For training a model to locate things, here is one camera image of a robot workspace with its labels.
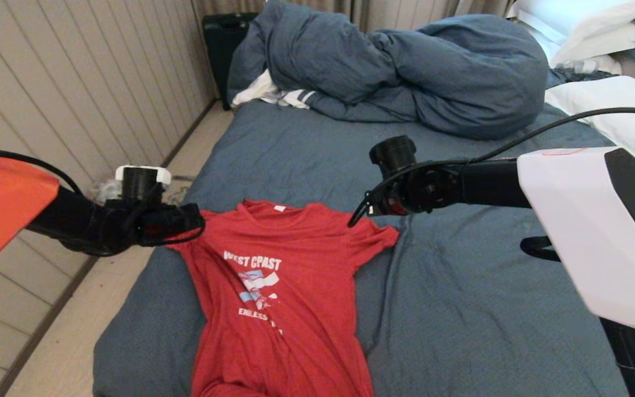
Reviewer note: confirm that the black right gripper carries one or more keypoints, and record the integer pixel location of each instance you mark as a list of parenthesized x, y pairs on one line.
[(428, 190)]

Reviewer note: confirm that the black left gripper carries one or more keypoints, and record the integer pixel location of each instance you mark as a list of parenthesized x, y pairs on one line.
[(146, 223)]

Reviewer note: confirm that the red printed t-shirt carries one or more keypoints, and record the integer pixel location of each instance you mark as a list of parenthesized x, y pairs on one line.
[(295, 353)]

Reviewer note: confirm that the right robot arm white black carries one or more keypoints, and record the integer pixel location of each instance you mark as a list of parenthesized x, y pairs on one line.
[(587, 231)]

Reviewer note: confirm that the patterned slipper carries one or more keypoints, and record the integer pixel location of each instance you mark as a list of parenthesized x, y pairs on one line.
[(177, 194)]

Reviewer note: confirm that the brown trash bin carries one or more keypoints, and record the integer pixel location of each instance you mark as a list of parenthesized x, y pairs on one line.
[(92, 193)]

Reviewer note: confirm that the crumpled blue duvet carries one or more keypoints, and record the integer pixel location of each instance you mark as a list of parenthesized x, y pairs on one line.
[(461, 80)]

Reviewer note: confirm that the white striped garment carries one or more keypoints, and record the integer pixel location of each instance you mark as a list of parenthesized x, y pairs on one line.
[(257, 91)]

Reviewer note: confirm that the black suitcase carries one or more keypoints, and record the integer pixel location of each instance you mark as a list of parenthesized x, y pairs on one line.
[(221, 52)]

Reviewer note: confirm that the clear plastic bottle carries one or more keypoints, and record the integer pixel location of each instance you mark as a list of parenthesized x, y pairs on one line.
[(575, 66)]

